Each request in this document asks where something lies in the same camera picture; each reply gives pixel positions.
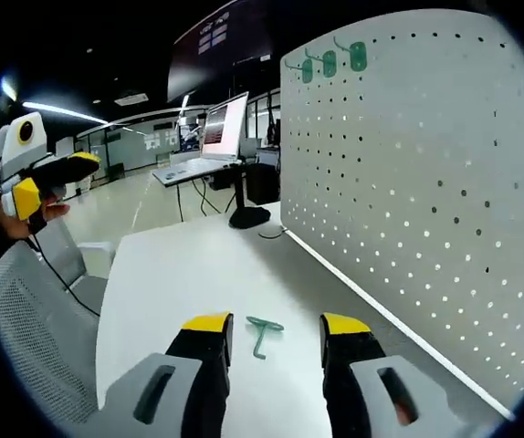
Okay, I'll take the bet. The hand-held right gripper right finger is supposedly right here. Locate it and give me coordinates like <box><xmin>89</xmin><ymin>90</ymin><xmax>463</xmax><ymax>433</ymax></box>
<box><xmin>319</xmin><ymin>312</ymin><xmax>478</xmax><ymax>438</ymax></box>

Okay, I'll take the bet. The large dark wall screen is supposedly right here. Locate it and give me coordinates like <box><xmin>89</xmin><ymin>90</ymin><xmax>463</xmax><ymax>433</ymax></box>
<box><xmin>166</xmin><ymin>0</ymin><xmax>275</xmax><ymax>104</ymax></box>

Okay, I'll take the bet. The grey mesh chair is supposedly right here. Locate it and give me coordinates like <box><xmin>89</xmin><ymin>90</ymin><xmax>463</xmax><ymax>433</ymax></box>
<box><xmin>0</xmin><ymin>218</ymin><xmax>118</xmax><ymax>426</ymax></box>

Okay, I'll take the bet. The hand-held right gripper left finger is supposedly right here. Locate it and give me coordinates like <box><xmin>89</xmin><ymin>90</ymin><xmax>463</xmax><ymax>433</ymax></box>
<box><xmin>72</xmin><ymin>311</ymin><xmax>236</xmax><ymax>438</ymax></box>

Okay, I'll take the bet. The open silver laptop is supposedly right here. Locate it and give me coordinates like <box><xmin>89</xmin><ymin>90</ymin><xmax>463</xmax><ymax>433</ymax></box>
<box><xmin>152</xmin><ymin>90</ymin><xmax>251</xmax><ymax>189</ymax></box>

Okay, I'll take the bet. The black computer tower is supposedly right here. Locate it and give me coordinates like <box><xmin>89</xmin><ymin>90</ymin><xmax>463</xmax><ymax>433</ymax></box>
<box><xmin>245</xmin><ymin>162</ymin><xmax>282</xmax><ymax>206</ymax></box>

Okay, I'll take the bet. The person's left hand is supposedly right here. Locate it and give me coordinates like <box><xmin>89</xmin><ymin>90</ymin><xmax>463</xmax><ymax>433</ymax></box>
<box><xmin>0</xmin><ymin>182</ymin><xmax>72</xmax><ymax>240</ymax></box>

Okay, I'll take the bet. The white perforated mounting plate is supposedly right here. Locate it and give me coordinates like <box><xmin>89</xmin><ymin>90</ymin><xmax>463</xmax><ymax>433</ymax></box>
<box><xmin>279</xmin><ymin>8</ymin><xmax>524</xmax><ymax>420</ymax></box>

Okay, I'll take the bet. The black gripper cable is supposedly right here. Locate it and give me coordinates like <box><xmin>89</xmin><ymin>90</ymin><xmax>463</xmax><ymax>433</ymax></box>
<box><xmin>27</xmin><ymin>231</ymin><xmax>102</xmax><ymax>319</ymax></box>

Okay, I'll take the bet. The green hook assembly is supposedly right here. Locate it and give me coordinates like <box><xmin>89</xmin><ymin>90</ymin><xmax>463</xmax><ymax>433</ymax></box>
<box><xmin>332</xmin><ymin>36</ymin><xmax>369</xmax><ymax>73</ymax></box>
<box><xmin>304</xmin><ymin>47</ymin><xmax>338</xmax><ymax>78</ymax></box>
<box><xmin>284</xmin><ymin>57</ymin><xmax>315</xmax><ymax>87</ymax></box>
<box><xmin>245</xmin><ymin>315</ymin><xmax>287</xmax><ymax>360</ymax></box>

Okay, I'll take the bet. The black rounded object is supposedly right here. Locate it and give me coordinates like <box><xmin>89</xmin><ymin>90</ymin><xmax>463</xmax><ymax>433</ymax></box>
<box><xmin>228</xmin><ymin>205</ymin><xmax>273</xmax><ymax>230</ymax></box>

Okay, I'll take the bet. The thin grey cable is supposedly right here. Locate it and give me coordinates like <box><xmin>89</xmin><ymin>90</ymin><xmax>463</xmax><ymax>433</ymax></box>
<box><xmin>257</xmin><ymin>225</ymin><xmax>291</xmax><ymax>240</ymax></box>

